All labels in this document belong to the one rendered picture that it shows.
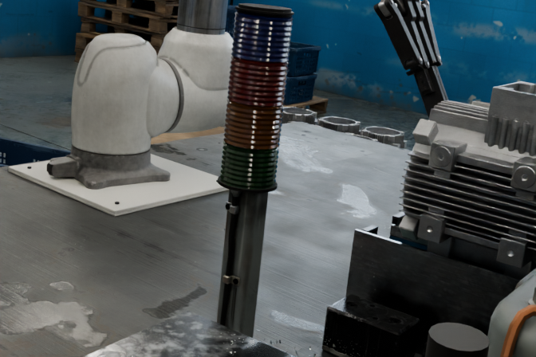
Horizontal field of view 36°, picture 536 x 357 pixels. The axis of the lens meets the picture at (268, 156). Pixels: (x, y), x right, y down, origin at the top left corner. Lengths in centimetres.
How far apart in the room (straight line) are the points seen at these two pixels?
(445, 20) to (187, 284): 623
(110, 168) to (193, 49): 29
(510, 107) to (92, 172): 86
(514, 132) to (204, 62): 82
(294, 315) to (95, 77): 66
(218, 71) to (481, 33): 558
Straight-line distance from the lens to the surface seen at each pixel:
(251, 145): 84
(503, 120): 100
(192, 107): 165
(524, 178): 95
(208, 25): 168
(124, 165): 159
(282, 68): 83
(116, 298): 114
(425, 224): 101
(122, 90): 155
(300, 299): 118
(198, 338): 79
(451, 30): 726
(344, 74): 784
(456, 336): 27
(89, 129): 158
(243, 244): 88
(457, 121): 103
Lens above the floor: 127
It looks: 14 degrees down
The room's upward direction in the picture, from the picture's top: 6 degrees clockwise
